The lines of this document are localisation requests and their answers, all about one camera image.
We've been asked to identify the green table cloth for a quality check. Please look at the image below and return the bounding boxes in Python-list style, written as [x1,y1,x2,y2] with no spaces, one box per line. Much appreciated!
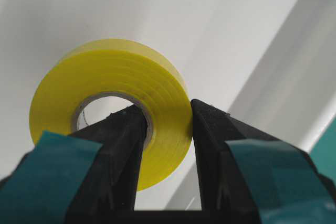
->
[310,121,335,182]

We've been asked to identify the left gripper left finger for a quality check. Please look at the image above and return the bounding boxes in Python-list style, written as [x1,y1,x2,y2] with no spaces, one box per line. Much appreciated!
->
[1,105,147,223]

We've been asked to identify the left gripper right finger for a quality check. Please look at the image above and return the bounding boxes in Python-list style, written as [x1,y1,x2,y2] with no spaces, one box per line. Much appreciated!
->
[191,99,335,223]

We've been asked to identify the white plastic case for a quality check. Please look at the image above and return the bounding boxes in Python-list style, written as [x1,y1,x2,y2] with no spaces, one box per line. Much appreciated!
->
[0,0,336,211]

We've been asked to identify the yellow tape roll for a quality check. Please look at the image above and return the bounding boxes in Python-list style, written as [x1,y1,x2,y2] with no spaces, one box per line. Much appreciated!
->
[29,39,193,190]

